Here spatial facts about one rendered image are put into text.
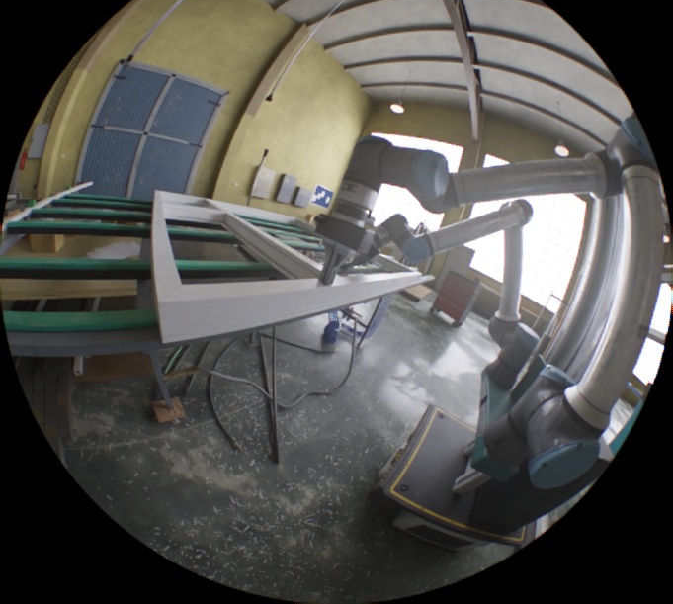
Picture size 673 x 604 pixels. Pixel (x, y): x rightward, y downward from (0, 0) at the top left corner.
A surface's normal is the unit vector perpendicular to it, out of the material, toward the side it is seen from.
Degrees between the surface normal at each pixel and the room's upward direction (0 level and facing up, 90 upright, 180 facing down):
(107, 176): 90
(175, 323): 90
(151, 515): 0
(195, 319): 90
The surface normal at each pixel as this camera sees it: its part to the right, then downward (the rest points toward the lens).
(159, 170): 0.74, 0.41
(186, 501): 0.34, -0.91
